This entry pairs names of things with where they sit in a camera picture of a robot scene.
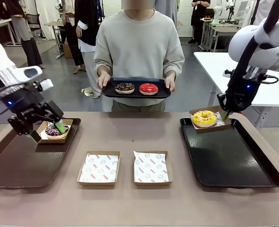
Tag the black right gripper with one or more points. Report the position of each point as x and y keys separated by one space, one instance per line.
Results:
x=244 y=94

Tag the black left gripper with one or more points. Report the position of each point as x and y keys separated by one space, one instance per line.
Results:
x=28 y=108

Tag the colourful sprinkles donut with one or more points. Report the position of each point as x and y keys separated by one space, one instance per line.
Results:
x=56 y=134

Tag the cardboard donut box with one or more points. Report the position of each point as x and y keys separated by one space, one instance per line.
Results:
x=210 y=130
x=153 y=184
x=54 y=141
x=96 y=183

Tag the yellow glazed donut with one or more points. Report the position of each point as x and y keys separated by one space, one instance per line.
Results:
x=198 y=120

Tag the black serving tray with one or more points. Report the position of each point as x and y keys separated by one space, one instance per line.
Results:
x=110 y=92

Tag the chocolate glazed donut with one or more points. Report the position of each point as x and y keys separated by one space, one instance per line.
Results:
x=120 y=88

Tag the red glazed donut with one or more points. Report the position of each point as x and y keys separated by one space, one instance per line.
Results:
x=144 y=89

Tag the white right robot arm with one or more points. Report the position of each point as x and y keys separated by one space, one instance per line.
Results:
x=243 y=42

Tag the small white robot arm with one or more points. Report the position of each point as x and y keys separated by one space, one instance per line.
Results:
x=217 y=10

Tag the person's left forearm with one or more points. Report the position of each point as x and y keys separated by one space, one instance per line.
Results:
x=173 y=68

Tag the person's right forearm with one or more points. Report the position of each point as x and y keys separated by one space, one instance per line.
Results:
x=101 y=67

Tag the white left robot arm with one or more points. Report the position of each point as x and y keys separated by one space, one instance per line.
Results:
x=2 y=59

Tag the brown plastic tray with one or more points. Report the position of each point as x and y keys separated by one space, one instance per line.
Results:
x=23 y=165

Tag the large black plastic tray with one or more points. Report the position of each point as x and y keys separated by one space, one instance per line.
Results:
x=224 y=160

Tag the person's left hand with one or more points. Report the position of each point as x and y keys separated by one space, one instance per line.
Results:
x=170 y=82

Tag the person's right hand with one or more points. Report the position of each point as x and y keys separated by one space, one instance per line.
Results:
x=103 y=81

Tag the large white table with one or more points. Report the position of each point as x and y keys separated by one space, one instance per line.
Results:
x=212 y=66

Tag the gold item on floor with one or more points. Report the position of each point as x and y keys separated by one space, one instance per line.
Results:
x=88 y=91

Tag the cardboard carton on floor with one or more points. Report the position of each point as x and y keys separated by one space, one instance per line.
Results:
x=68 y=50

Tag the grey workbench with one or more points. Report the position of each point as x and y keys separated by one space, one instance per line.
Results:
x=224 y=29

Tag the figure in beige top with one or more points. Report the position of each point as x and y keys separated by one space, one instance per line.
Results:
x=70 y=35

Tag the person in black clothes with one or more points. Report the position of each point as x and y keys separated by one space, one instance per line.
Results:
x=199 y=19

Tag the figure in grey dress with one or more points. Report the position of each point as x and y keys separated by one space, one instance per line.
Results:
x=25 y=30

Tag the wooden table white legs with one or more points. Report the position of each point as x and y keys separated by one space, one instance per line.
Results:
x=54 y=23

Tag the person in cream sweater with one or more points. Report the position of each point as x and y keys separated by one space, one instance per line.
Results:
x=139 y=47

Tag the black office chair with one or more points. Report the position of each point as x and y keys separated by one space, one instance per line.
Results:
x=33 y=21

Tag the white hanging garment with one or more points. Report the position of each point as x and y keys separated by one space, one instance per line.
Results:
x=262 y=9

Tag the figure in black jacket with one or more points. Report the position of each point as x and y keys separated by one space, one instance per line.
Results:
x=88 y=23

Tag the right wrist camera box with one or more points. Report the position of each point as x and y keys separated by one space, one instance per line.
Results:
x=227 y=73

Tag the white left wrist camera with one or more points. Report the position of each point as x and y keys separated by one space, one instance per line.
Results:
x=47 y=84

